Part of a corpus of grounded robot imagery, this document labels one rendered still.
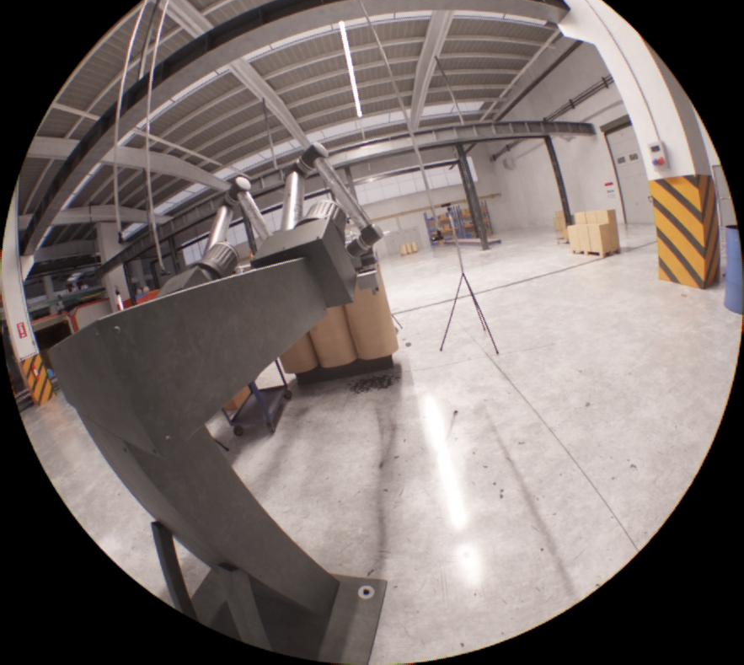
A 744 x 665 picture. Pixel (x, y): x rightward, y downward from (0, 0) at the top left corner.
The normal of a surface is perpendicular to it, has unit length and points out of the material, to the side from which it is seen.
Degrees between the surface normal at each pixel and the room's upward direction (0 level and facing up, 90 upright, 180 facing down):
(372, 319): 90
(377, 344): 90
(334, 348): 90
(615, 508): 0
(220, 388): 90
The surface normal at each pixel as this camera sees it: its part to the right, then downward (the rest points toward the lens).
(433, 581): -0.25, -0.95
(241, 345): 0.95, -0.20
